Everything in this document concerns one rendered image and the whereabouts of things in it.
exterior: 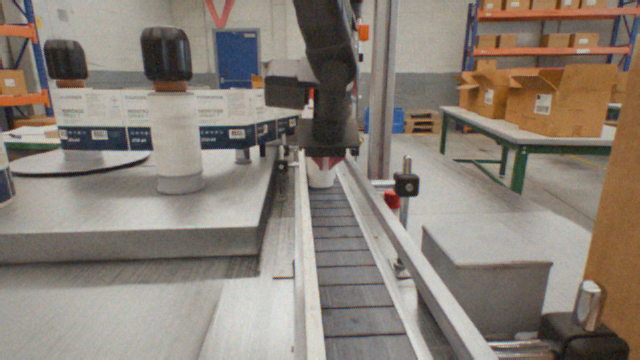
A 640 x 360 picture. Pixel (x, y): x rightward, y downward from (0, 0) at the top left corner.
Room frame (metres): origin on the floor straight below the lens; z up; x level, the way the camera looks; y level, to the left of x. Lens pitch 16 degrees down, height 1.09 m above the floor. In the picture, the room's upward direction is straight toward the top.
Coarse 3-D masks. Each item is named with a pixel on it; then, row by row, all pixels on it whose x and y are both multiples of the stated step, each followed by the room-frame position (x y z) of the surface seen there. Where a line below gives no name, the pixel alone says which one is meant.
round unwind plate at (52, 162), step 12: (36, 156) 0.92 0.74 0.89; (48, 156) 0.92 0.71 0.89; (60, 156) 0.92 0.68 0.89; (108, 156) 0.92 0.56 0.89; (120, 156) 0.92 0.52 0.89; (132, 156) 0.92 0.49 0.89; (144, 156) 0.92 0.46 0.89; (12, 168) 0.79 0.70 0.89; (24, 168) 0.79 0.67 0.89; (36, 168) 0.79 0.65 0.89; (48, 168) 0.79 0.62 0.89; (60, 168) 0.79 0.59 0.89; (72, 168) 0.79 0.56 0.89; (84, 168) 0.79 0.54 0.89; (96, 168) 0.79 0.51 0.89
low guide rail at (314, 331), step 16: (304, 160) 0.77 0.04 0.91; (304, 176) 0.64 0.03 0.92; (304, 192) 0.54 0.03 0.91; (304, 208) 0.47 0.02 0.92; (304, 224) 0.41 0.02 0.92; (304, 240) 0.37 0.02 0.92; (304, 256) 0.33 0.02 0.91; (304, 272) 0.30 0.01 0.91; (320, 320) 0.23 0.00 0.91; (320, 336) 0.21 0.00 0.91; (320, 352) 0.20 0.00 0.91
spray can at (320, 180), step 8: (312, 88) 0.68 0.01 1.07; (312, 96) 0.68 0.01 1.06; (312, 104) 0.67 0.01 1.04; (328, 160) 0.67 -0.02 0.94; (312, 168) 0.67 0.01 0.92; (328, 168) 0.67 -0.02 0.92; (312, 176) 0.67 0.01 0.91; (320, 176) 0.66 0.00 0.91; (328, 176) 0.67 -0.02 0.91; (312, 184) 0.67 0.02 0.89; (320, 184) 0.66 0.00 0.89; (328, 184) 0.67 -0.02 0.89
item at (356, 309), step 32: (320, 192) 0.65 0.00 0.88; (320, 224) 0.49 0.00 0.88; (352, 224) 0.49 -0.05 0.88; (320, 256) 0.39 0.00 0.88; (352, 256) 0.39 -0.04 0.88; (320, 288) 0.33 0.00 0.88; (352, 288) 0.33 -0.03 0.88; (384, 288) 0.33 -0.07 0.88; (352, 320) 0.28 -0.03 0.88; (384, 320) 0.28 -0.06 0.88; (352, 352) 0.24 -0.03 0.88; (384, 352) 0.24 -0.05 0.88
